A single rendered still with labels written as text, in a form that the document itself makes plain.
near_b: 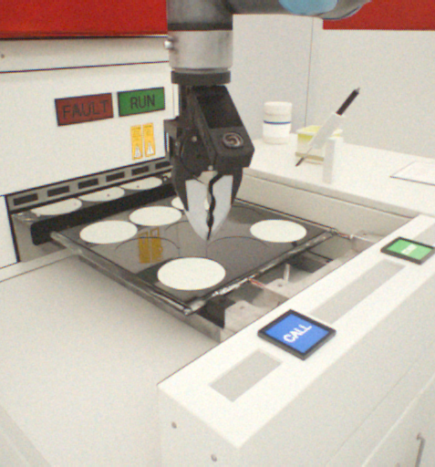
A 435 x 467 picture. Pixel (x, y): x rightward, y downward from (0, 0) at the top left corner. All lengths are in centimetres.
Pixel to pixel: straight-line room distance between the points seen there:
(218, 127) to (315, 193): 43
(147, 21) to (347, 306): 63
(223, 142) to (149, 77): 52
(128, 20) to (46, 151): 27
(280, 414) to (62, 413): 30
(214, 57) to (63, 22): 36
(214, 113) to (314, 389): 30
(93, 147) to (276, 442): 68
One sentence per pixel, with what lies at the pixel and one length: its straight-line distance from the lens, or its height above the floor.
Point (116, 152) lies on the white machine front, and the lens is 97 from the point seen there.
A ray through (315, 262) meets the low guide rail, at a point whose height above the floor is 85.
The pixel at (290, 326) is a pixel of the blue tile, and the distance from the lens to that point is 48.
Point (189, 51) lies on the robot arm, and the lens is 55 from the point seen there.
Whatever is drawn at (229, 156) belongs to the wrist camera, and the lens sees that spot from 49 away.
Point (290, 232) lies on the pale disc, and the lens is 85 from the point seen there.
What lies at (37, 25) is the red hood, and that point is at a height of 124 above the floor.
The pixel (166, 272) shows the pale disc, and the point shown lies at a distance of 71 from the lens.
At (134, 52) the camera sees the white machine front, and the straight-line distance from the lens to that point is 98.
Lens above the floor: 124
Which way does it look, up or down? 24 degrees down
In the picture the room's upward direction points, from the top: straight up
